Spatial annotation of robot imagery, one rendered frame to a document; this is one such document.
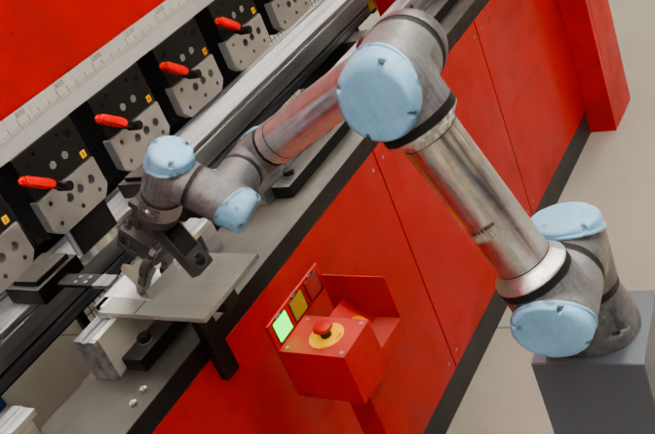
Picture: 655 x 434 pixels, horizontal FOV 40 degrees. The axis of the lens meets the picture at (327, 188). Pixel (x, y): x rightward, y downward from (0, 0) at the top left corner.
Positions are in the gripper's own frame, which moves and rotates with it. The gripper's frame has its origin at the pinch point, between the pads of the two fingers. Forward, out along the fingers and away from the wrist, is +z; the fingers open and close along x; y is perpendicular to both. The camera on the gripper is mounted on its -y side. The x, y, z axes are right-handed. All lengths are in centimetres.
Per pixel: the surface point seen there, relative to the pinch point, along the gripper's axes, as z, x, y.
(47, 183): -19.8, 8.0, 19.3
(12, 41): -33.3, -2.8, 36.7
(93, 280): 11.6, 0.4, 13.1
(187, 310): -7.9, 6.0, -10.3
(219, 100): 30, -77, 32
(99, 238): -1.5, -0.3, 13.2
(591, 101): 66, -216, -57
